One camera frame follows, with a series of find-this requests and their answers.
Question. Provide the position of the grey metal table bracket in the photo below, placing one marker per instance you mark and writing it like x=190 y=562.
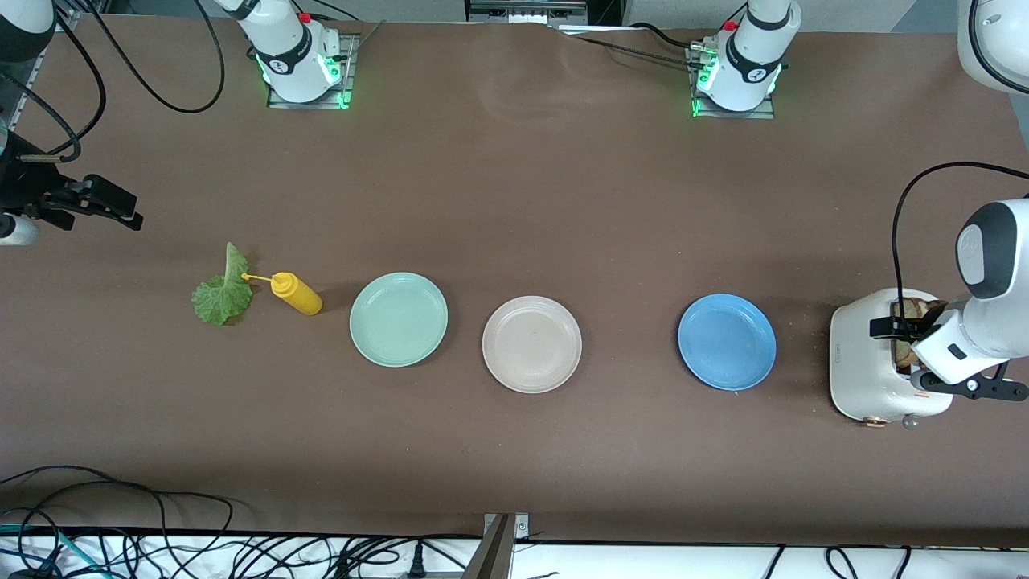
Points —
x=494 y=555

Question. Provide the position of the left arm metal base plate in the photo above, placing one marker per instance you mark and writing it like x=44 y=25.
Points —
x=764 y=114

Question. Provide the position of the metal frame with slots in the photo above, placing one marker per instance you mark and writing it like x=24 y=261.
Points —
x=526 y=10

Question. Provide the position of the light green plate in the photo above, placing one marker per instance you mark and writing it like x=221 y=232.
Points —
x=398 y=320

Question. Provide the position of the green lettuce leaf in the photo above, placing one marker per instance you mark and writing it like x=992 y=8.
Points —
x=221 y=301

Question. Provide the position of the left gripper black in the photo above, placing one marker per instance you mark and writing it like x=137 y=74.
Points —
x=889 y=327

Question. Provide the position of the white two-slot toaster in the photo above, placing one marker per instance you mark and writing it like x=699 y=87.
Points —
x=860 y=370

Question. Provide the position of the beige plate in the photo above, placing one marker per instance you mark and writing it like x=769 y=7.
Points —
x=530 y=346

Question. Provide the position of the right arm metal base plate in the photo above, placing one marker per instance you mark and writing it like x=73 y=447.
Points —
x=305 y=104

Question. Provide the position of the black power plug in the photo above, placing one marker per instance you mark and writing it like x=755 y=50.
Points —
x=416 y=560

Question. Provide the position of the aluminium table edge rail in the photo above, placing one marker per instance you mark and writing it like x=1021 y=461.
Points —
x=34 y=71

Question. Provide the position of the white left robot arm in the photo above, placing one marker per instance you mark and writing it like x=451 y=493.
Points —
x=997 y=257

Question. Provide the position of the yellow mustard squeeze bottle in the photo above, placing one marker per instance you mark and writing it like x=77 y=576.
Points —
x=299 y=295

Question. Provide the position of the blue plate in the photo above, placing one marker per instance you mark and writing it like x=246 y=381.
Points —
x=727 y=342

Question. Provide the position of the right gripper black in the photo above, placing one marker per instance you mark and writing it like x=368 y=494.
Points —
x=28 y=186

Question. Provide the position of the brown bread slice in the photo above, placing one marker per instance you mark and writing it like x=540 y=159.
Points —
x=932 y=305
x=902 y=355

